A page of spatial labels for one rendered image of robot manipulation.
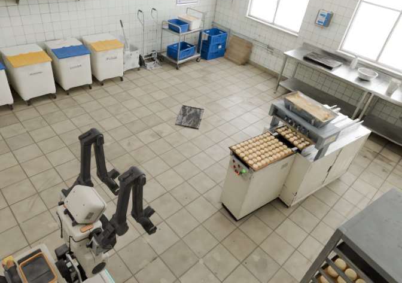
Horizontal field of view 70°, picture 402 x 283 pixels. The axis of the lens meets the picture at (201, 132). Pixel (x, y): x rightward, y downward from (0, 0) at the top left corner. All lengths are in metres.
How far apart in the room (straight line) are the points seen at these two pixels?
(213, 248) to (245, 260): 0.35
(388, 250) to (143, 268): 2.26
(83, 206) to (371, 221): 1.47
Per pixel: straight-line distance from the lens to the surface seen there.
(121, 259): 3.18
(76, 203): 1.88
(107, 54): 5.55
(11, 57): 5.24
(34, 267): 2.23
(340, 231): 1.38
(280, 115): 3.47
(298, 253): 3.55
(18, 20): 5.58
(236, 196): 3.25
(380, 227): 1.50
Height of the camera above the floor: 2.77
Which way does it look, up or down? 37 degrees down
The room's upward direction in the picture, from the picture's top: 9 degrees clockwise
